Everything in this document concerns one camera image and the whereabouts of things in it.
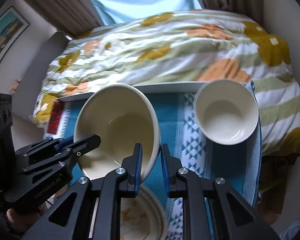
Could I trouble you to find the cream ceramic bowl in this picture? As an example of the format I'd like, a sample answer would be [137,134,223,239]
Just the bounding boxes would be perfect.
[74,84,160,181]

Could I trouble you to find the framed landscape picture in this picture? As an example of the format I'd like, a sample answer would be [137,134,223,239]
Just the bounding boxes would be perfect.
[0,6,30,63]

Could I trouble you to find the white ceramic bowl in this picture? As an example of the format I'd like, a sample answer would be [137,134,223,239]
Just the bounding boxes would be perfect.
[194,79,259,145]

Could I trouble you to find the floral green yellow duvet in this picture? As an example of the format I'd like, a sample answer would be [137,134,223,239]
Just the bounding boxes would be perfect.
[31,10,300,155]

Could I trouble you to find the plain white deep plate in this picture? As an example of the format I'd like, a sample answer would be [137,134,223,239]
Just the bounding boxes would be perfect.
[79,155,122,180]

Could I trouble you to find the person's left hand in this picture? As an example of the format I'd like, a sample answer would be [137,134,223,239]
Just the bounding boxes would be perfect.
[6,203,47,232]

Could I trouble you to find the small tan box on headboard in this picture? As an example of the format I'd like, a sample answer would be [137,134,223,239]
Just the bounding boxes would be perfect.
[9,79,21,95]

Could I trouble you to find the teal blue table cloth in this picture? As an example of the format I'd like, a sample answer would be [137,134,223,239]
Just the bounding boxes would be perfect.
[43,80,263,240]

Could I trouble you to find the grey headboard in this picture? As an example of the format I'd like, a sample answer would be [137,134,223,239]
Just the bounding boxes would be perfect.
[12,32,69,121]

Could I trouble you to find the brown curtain left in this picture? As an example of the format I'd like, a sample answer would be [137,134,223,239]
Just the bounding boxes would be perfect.
[24,0,103,37]

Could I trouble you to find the white plate orange duck drawing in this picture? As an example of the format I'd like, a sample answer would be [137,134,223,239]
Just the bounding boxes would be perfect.
[120,186,167,239]

